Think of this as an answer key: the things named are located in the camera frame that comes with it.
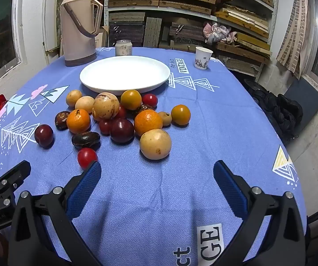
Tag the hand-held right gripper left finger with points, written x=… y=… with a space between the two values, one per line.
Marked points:
x=85 y=188

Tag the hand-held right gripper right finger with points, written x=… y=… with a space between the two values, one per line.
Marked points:
x=229 y=188

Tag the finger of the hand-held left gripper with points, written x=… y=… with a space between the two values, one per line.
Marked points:
x=13 y=175

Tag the dark brown water chestnut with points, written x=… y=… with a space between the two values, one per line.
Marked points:
x=62 y=120
x=86 y=139
x=145 y=108

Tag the dark red plum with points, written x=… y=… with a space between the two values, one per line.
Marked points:
x=122 y=130
x=44 y=135

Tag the orange mandarin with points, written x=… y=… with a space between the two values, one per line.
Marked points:
x=78 y=121
x=148 y=122

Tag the medium tan pepino melon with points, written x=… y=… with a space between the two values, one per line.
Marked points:
x=155 y=144

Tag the large striped pepino melon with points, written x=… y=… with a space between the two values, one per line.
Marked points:
x=106 y=105

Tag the yellow orange tomato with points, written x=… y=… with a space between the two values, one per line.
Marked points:
x=180 y=114
x=131 y=99

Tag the white plate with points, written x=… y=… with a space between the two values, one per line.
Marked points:
x=120 y=72

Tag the blue printed tablecloth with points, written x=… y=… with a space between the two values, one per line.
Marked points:
x=161 y=199

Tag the black jacket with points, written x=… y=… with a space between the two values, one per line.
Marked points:
x=281 y=110

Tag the dark blue chair seat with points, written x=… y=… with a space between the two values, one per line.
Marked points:
x=306 y=94

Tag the white printed paper cup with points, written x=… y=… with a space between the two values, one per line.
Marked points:
x=202 y=58

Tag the white drink can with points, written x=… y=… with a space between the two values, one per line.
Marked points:
x=123 y=49

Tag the beige thermos flask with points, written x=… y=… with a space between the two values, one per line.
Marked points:
x=78 y=33

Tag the cardboard box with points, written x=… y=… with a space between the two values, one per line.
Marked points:
x=102 y=36

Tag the pink floral cloth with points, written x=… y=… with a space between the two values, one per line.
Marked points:
x=217 y=33

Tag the leaning framed panel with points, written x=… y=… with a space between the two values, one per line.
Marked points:
x=58 y=13

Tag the white metal shelving unit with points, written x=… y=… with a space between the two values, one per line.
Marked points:
x=106 y=25

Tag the hanging patterned cloth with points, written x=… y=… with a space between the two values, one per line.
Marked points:
x=293 y=33

